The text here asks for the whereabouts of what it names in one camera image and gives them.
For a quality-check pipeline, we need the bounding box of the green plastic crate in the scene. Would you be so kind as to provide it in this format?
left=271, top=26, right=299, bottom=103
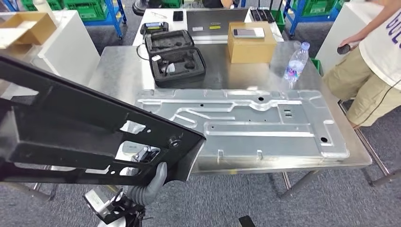
left=293, top=0, right=340, bottom=17
left=20, top=0, right=63, bottom=11
left=62, top=0, right=109, bottom=22

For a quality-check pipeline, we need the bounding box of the dark grey flat panel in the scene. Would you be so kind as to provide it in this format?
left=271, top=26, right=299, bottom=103
left=186, top=8, right=250, bottom=36

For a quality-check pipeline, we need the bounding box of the stainless steel workbench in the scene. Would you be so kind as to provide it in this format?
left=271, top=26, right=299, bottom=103
left=0, top=41, right=374, bottom=202

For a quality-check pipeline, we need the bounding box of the open black foam case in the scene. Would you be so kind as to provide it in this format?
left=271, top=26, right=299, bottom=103
left=144, top=29, right=208, bottom=88

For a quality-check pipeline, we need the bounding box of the black controller cable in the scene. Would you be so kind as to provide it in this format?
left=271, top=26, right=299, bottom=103
left=354, top=78, right=401, bottom=128

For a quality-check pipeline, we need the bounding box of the closed cardboard box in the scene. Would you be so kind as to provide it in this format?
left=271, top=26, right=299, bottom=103
left=227, top=21, right=278, bottom=64

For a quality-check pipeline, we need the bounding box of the person's right hand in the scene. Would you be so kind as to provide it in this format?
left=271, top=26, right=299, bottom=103
left=338, top=40, right=361, bottom=52

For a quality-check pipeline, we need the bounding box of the black plastic plate holder part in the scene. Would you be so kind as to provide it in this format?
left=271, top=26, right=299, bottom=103
left=0, top=54, right=207, bottom=186

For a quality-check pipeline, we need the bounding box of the person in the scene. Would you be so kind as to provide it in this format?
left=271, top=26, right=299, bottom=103
left=202, top=0, right=235, bottom=9
left=323, top=0, right=401, bottom=130

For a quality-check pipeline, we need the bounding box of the blue metal shelf rack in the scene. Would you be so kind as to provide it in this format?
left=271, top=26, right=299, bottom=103
left=3, top=0, right=128, bottom=40
left=283, top=0, right=342, bottom=38

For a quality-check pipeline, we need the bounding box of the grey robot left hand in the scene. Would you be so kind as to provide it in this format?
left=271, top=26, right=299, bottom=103
left=133, top=146, right=168, bottom=198

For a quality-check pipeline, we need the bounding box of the white smartphone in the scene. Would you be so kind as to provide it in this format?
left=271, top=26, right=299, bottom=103
left=233, top=27, right=266, bottom=39

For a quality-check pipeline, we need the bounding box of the clear plastic water bottle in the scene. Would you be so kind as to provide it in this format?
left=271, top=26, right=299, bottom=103
left=283, top=41, right=311, bottom=90

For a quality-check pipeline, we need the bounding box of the white table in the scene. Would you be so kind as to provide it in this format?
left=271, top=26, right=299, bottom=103
left=132, top=7, right=284, bottom=46

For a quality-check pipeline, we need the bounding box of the stamped sheet metal panel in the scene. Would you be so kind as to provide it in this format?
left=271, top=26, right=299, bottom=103
left=135, top=88, right=350, bottom=164

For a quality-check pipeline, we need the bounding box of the black and yellow device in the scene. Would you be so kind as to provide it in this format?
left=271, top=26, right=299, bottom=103
left=140, top=21, right=169, bottom=35

